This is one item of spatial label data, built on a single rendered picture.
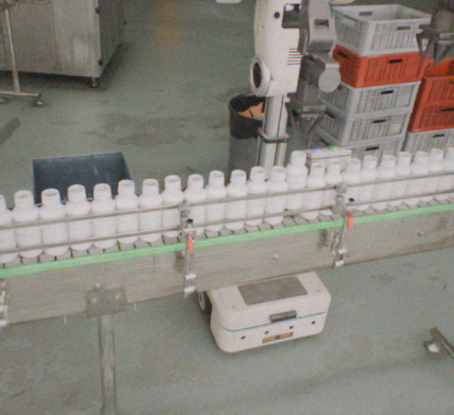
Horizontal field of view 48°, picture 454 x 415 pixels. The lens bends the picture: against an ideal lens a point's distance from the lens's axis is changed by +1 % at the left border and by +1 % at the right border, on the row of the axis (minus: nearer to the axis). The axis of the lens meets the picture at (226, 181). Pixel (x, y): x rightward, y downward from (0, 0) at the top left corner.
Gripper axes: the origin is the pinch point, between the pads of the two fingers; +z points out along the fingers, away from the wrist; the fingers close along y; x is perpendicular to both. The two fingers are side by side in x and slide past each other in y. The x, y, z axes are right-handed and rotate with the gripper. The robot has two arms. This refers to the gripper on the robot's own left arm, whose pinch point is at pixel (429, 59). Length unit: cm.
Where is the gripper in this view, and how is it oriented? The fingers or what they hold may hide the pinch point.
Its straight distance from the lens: 169.3
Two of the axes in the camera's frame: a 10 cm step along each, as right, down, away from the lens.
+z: -0.7, 8.6, 5.1
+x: -9.4, 1.1, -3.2
